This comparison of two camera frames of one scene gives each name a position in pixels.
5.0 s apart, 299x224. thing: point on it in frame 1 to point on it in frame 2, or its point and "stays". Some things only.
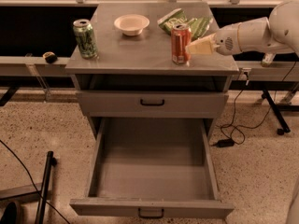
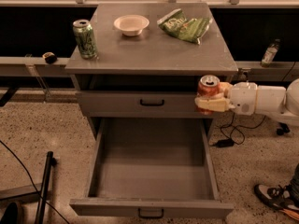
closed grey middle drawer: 152,104 stays
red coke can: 181,43 to 207,86
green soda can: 86,38 stays
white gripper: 226,41 to 243,98
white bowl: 132,25 stays
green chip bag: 198,27 stays
